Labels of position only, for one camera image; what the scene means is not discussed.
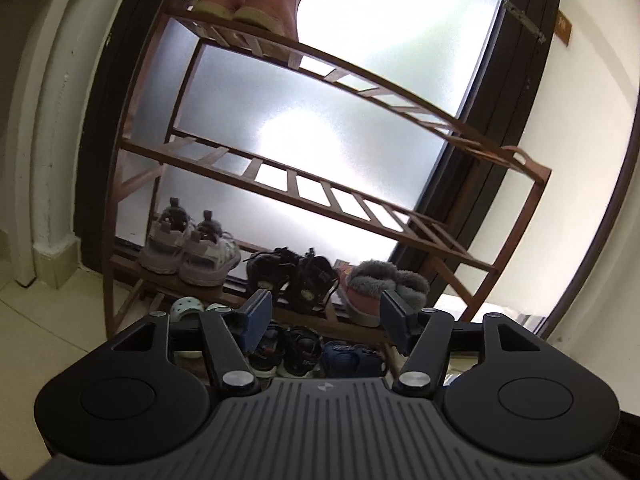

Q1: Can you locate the brown wall plaque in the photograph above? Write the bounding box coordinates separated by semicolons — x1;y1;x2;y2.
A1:
555;10;574;47

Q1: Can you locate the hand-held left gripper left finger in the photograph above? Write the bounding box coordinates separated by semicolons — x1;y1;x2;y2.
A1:
110;289;275;396

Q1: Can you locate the pink fur-lined slipper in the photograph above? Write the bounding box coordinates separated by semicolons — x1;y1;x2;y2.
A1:
395;270;432;311
336;260;401;328

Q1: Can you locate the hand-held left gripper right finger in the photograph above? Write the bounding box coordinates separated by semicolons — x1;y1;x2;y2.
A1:
380;290;551;396

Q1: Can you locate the wooden shoe rack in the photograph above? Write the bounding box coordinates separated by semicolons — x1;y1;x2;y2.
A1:
102;0;553;381

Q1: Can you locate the black sport sandal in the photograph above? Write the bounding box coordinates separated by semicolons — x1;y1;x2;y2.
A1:
277;326;323;378
247;322;288;380

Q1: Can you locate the black ankle boot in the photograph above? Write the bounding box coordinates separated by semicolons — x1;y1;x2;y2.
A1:
245;246;301;306
291;248;338;316

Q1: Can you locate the grey mesh sneaker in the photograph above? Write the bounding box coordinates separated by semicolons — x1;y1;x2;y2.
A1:
137;197;196;276
178;210;242;288

